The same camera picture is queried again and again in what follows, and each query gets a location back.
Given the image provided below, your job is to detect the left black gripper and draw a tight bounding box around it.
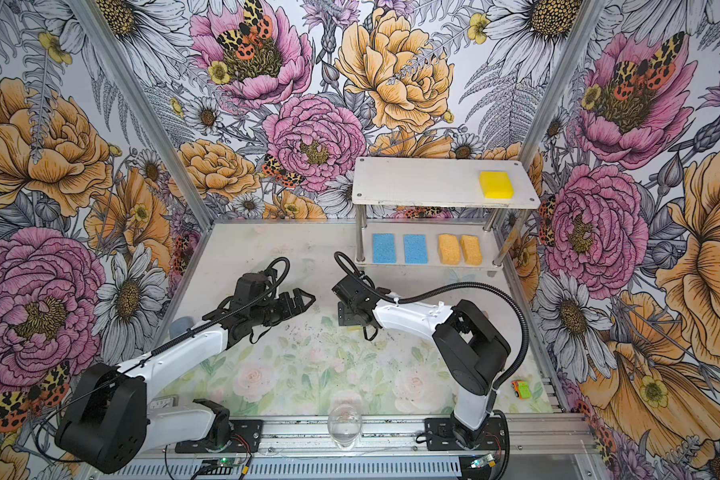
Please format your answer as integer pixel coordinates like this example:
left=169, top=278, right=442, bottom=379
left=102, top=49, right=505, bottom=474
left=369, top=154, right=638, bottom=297
left=251, top=288, right=315, bottom=326

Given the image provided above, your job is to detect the blue sponge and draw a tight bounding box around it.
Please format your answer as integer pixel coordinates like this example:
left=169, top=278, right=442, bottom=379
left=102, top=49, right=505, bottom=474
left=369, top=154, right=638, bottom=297
left=403, top=234, right=429, bottom=265
left=372, top=233, right=397, bottom=264

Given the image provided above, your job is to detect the orange sponge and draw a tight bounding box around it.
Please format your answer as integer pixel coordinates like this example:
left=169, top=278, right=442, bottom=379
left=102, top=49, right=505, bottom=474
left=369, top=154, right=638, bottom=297
left=460, top=235, right=483, bottom=266
left=438, top=234, right=461, bottom=265

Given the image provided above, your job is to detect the yellow sponge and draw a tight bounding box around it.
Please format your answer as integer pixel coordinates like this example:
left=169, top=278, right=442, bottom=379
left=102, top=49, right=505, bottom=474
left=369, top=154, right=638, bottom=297
left=478, top=171, right=514, bottom=200

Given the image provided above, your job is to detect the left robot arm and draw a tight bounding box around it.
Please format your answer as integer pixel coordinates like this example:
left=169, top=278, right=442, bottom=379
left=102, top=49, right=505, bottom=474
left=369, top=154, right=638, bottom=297
left=54, top=268, right=316, bottom=474

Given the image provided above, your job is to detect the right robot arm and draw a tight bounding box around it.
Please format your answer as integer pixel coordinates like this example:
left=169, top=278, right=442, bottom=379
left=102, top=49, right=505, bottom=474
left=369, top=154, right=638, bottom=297
left=332, top=274, right=527, bottom=449

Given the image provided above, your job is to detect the white two-tier shelf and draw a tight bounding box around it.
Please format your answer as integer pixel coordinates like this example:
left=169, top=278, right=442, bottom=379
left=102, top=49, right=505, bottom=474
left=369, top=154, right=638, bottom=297
left=352, top=156, right=541, bottom=276

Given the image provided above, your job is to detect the clear glass cup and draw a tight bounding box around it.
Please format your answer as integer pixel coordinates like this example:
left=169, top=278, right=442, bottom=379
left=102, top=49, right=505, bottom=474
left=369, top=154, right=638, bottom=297
left=327, top=403, right=363, bottom=450

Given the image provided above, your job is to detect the grey oval object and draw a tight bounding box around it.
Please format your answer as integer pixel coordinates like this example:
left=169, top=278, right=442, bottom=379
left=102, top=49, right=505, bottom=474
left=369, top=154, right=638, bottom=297
left=168, top=316, right=194, bottom=340

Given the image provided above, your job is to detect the small white clock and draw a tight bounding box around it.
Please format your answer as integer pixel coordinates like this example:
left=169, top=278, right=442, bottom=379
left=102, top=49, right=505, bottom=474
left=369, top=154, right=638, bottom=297
left=148, top=396, right=178, bottom=410

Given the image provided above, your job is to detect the small toy car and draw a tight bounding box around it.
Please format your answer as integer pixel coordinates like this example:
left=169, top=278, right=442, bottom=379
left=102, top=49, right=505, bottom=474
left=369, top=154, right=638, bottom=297
left=512, top=380, right=533, bottom=400

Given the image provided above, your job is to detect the green circuit board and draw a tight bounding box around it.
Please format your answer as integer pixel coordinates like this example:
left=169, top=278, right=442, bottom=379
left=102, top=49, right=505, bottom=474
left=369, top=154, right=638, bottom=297
left=470, top=453, right=496, bottom=469

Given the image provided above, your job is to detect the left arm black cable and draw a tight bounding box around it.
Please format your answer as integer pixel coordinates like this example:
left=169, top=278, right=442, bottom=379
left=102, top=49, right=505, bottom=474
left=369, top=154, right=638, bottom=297
left=32, top=256, right=292, bottom=463

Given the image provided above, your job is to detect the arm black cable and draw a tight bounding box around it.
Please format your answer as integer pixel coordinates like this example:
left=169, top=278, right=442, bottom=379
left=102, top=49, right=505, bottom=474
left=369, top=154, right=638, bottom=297
left=334, top=250, right=530, bottom=480
left=32, top=256, right=292, bottom=463

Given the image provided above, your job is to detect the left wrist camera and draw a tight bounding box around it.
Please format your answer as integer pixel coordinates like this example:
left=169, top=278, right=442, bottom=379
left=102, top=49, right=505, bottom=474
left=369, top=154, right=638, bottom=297
left=231, top=273, right=271, bottom=311

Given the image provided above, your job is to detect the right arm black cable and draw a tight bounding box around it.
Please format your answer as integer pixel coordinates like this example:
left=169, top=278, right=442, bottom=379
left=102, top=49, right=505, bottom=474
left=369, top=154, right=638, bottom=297
left=334, top=250, right=530, bottom=480

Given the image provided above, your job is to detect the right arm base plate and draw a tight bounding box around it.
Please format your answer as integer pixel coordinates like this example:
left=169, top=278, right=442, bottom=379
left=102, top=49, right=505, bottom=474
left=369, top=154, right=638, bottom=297
left=423, top=416, right=509, bottom=452

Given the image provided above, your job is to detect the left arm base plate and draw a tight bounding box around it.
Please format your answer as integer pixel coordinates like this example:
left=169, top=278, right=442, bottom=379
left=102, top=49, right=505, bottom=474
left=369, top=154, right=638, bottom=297
left=174, top=419, right=264, bottom=454

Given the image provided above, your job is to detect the aluminium front rail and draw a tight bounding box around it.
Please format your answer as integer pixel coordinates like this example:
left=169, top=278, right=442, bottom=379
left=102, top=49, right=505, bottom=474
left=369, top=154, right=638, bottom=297
left=140, top=413, right=596, bottom=458

